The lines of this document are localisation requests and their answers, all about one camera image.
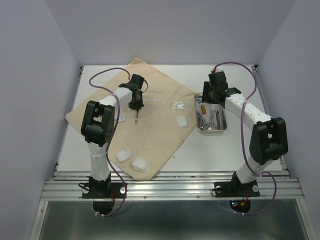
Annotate white packet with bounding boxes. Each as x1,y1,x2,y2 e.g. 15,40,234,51
143,98,157,103

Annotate angled steel tweezers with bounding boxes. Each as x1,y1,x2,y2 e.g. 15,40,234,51
134,110,139,125

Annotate clear packet black part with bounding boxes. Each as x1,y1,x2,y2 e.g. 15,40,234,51
118,114,126,123

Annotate scalpel with brown cap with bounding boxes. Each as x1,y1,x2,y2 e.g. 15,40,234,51
200,105,207,115

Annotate stainless steel tray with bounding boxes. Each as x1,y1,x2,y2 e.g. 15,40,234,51
194,93,227,135

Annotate small clear needle packet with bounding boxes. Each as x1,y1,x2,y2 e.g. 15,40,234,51
171,101,185,110

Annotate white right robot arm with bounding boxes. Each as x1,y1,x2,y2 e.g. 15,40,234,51
202,71,289,195

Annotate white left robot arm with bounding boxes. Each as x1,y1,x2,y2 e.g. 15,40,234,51
80,74,146,197

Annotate beige cloth drape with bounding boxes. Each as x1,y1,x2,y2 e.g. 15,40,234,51
58,58,196,181

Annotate white gauze pad right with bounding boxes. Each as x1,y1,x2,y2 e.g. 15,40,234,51
176,115,188,128

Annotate white gauze pad left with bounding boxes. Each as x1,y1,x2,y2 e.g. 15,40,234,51
115,148,132,163

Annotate white gauze pad stack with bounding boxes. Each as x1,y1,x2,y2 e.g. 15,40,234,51
131,158,151,173

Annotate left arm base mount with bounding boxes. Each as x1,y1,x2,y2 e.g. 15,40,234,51
78,174,127,218

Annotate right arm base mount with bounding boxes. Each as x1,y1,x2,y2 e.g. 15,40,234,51
211,172,260,215

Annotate aluminium mounting rail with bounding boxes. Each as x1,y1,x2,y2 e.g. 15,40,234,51
40,170,304,201

